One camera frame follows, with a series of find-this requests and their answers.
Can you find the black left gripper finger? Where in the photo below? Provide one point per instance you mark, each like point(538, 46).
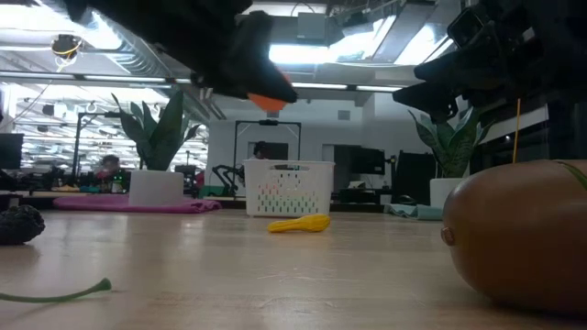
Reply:
point(247, 69)

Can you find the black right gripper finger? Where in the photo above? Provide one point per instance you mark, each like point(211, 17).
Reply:
point(428, 103)
point(440, 69)

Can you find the toy tangerine with green leaf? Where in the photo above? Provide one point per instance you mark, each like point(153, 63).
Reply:
point(268, 103)

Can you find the yellow toy banana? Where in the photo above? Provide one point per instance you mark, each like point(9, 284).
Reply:
point(302, 223)

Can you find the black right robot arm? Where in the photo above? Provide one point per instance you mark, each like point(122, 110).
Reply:
point(568, 46)

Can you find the black background robot arm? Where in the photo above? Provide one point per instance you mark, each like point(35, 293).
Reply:
point(227, 176)

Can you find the snake plant in white pot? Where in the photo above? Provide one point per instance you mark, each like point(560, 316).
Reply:
point(156, 188)
point(451, 151)

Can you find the black background panel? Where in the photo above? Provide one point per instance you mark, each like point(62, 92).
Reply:
point(415, 176)

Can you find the grey ceiling box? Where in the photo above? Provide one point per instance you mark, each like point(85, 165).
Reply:
point(312, 25)

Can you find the person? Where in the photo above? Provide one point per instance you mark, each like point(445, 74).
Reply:
point(110, 169)
point(260, 149)

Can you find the long ceiling light strip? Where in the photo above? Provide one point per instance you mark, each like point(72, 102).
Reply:
point(330, 85)

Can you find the black background monitor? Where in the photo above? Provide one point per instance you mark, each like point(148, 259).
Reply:
point(9, 151)
point(367, 160)

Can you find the teal cloth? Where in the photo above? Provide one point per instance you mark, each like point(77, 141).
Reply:
point(408, 212)

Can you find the white perforated plastic basket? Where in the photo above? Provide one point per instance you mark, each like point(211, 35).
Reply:
point(321, 167)

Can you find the brown toy kiwi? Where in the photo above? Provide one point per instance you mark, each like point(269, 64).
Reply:
point(518, 238)

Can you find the purple cloth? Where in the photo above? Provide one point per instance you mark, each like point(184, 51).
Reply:
point(91, 204)

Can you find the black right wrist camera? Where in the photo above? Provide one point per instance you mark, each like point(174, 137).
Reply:
point(468, 27)

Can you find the black background gantry frame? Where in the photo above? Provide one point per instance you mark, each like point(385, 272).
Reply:
point(268, 122)
point(78, 137)

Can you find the ceiling dome camera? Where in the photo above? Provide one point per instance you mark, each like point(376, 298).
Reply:
point(66, 46)

